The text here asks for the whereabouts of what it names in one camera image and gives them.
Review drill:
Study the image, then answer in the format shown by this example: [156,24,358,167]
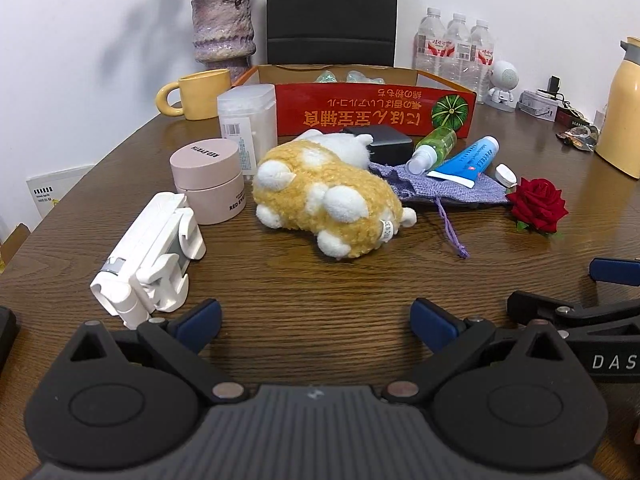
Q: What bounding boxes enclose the yellow ceramic mug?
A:
[155,68,232,121]

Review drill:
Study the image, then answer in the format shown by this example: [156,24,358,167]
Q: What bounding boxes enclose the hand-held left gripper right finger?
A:
[381,297,568,406]

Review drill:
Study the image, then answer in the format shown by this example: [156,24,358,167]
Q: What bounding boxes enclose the small grey box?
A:
[516,90,558,122]

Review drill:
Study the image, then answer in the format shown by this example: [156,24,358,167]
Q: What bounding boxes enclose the black flat object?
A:
[0,305,21,373]

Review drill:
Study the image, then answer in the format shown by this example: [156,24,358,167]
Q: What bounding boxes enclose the yellow and white plush toy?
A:
[251,129,417,261]

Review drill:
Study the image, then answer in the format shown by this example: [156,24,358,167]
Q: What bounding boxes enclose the black rectangular box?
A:
[342,126,413,163]

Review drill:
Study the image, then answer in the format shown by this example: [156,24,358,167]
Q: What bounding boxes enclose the crumpled snack wrappers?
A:
[556,125,600,153]

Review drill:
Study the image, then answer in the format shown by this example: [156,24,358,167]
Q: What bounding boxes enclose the white folding phone stand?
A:
[90,191,207,331]

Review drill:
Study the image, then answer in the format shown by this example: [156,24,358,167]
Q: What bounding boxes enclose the white paper sheet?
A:
[26,164,97,218]

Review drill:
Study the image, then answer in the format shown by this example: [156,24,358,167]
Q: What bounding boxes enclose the red cardboard box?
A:
[231,64,477,139]

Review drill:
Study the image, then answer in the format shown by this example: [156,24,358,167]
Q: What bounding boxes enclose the green spray bottle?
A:
[406,128,458,176]

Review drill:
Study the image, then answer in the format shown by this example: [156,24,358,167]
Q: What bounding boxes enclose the dark flat box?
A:
[556,107,601,128]

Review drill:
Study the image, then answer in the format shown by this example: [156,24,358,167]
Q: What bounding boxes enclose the brown cardboard piece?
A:
[0,223,32,273]

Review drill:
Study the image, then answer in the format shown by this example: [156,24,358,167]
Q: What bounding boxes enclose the red artificial rose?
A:
[506,177,570,238]

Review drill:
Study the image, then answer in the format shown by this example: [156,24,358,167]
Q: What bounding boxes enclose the white robot figurine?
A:
[486,60,522,112]

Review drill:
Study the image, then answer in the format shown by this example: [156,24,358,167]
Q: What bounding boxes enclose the purple drawstring pouch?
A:
[367,161,511,259]

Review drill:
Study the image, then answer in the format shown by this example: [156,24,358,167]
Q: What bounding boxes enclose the pink round jar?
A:
[186,172,247,226]
[170,138,243,192]

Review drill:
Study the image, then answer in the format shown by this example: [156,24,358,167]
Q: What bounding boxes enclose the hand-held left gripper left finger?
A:
[65,298,249,406]

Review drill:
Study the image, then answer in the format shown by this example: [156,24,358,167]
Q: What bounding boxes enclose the blue and white tube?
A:
[426,136,500,189]

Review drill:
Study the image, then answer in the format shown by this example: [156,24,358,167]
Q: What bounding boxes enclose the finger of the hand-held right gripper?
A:
[588,257,640,287]
[506,291,640,334]

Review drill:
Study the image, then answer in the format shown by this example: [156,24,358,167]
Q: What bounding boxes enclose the clear cotton swab box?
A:
[217,84,279,176]

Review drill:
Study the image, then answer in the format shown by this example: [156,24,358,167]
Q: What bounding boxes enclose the cream thermos jug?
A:
[595,36,640,179]

